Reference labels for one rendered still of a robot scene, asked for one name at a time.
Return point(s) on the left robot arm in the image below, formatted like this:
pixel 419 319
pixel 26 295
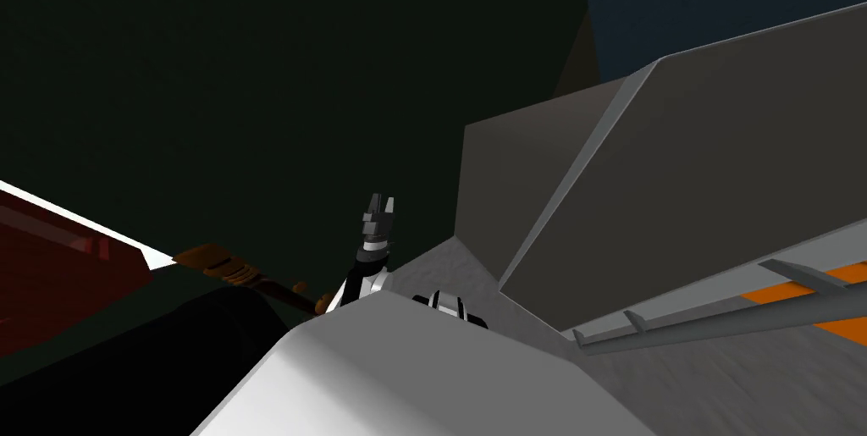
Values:
pixel 135 368

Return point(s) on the brown wooden turned piece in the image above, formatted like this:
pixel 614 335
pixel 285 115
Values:
pixel 218 261

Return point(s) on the grey cupboard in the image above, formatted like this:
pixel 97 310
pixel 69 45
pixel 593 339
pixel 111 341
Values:
pixel 515 178

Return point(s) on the orange flat panel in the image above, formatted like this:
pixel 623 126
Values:
pixel 850 329

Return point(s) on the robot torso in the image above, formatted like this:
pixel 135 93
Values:
pixel 406 375

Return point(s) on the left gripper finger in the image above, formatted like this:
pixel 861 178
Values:
pixel 389 207
pixel 373 203

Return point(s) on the dark red furniture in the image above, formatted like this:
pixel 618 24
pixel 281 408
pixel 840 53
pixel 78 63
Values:
pixel 54 273

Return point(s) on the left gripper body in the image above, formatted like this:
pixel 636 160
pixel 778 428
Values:
pixel 376 226

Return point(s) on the grey cupboard door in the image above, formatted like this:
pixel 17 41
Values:
pixel 704 172

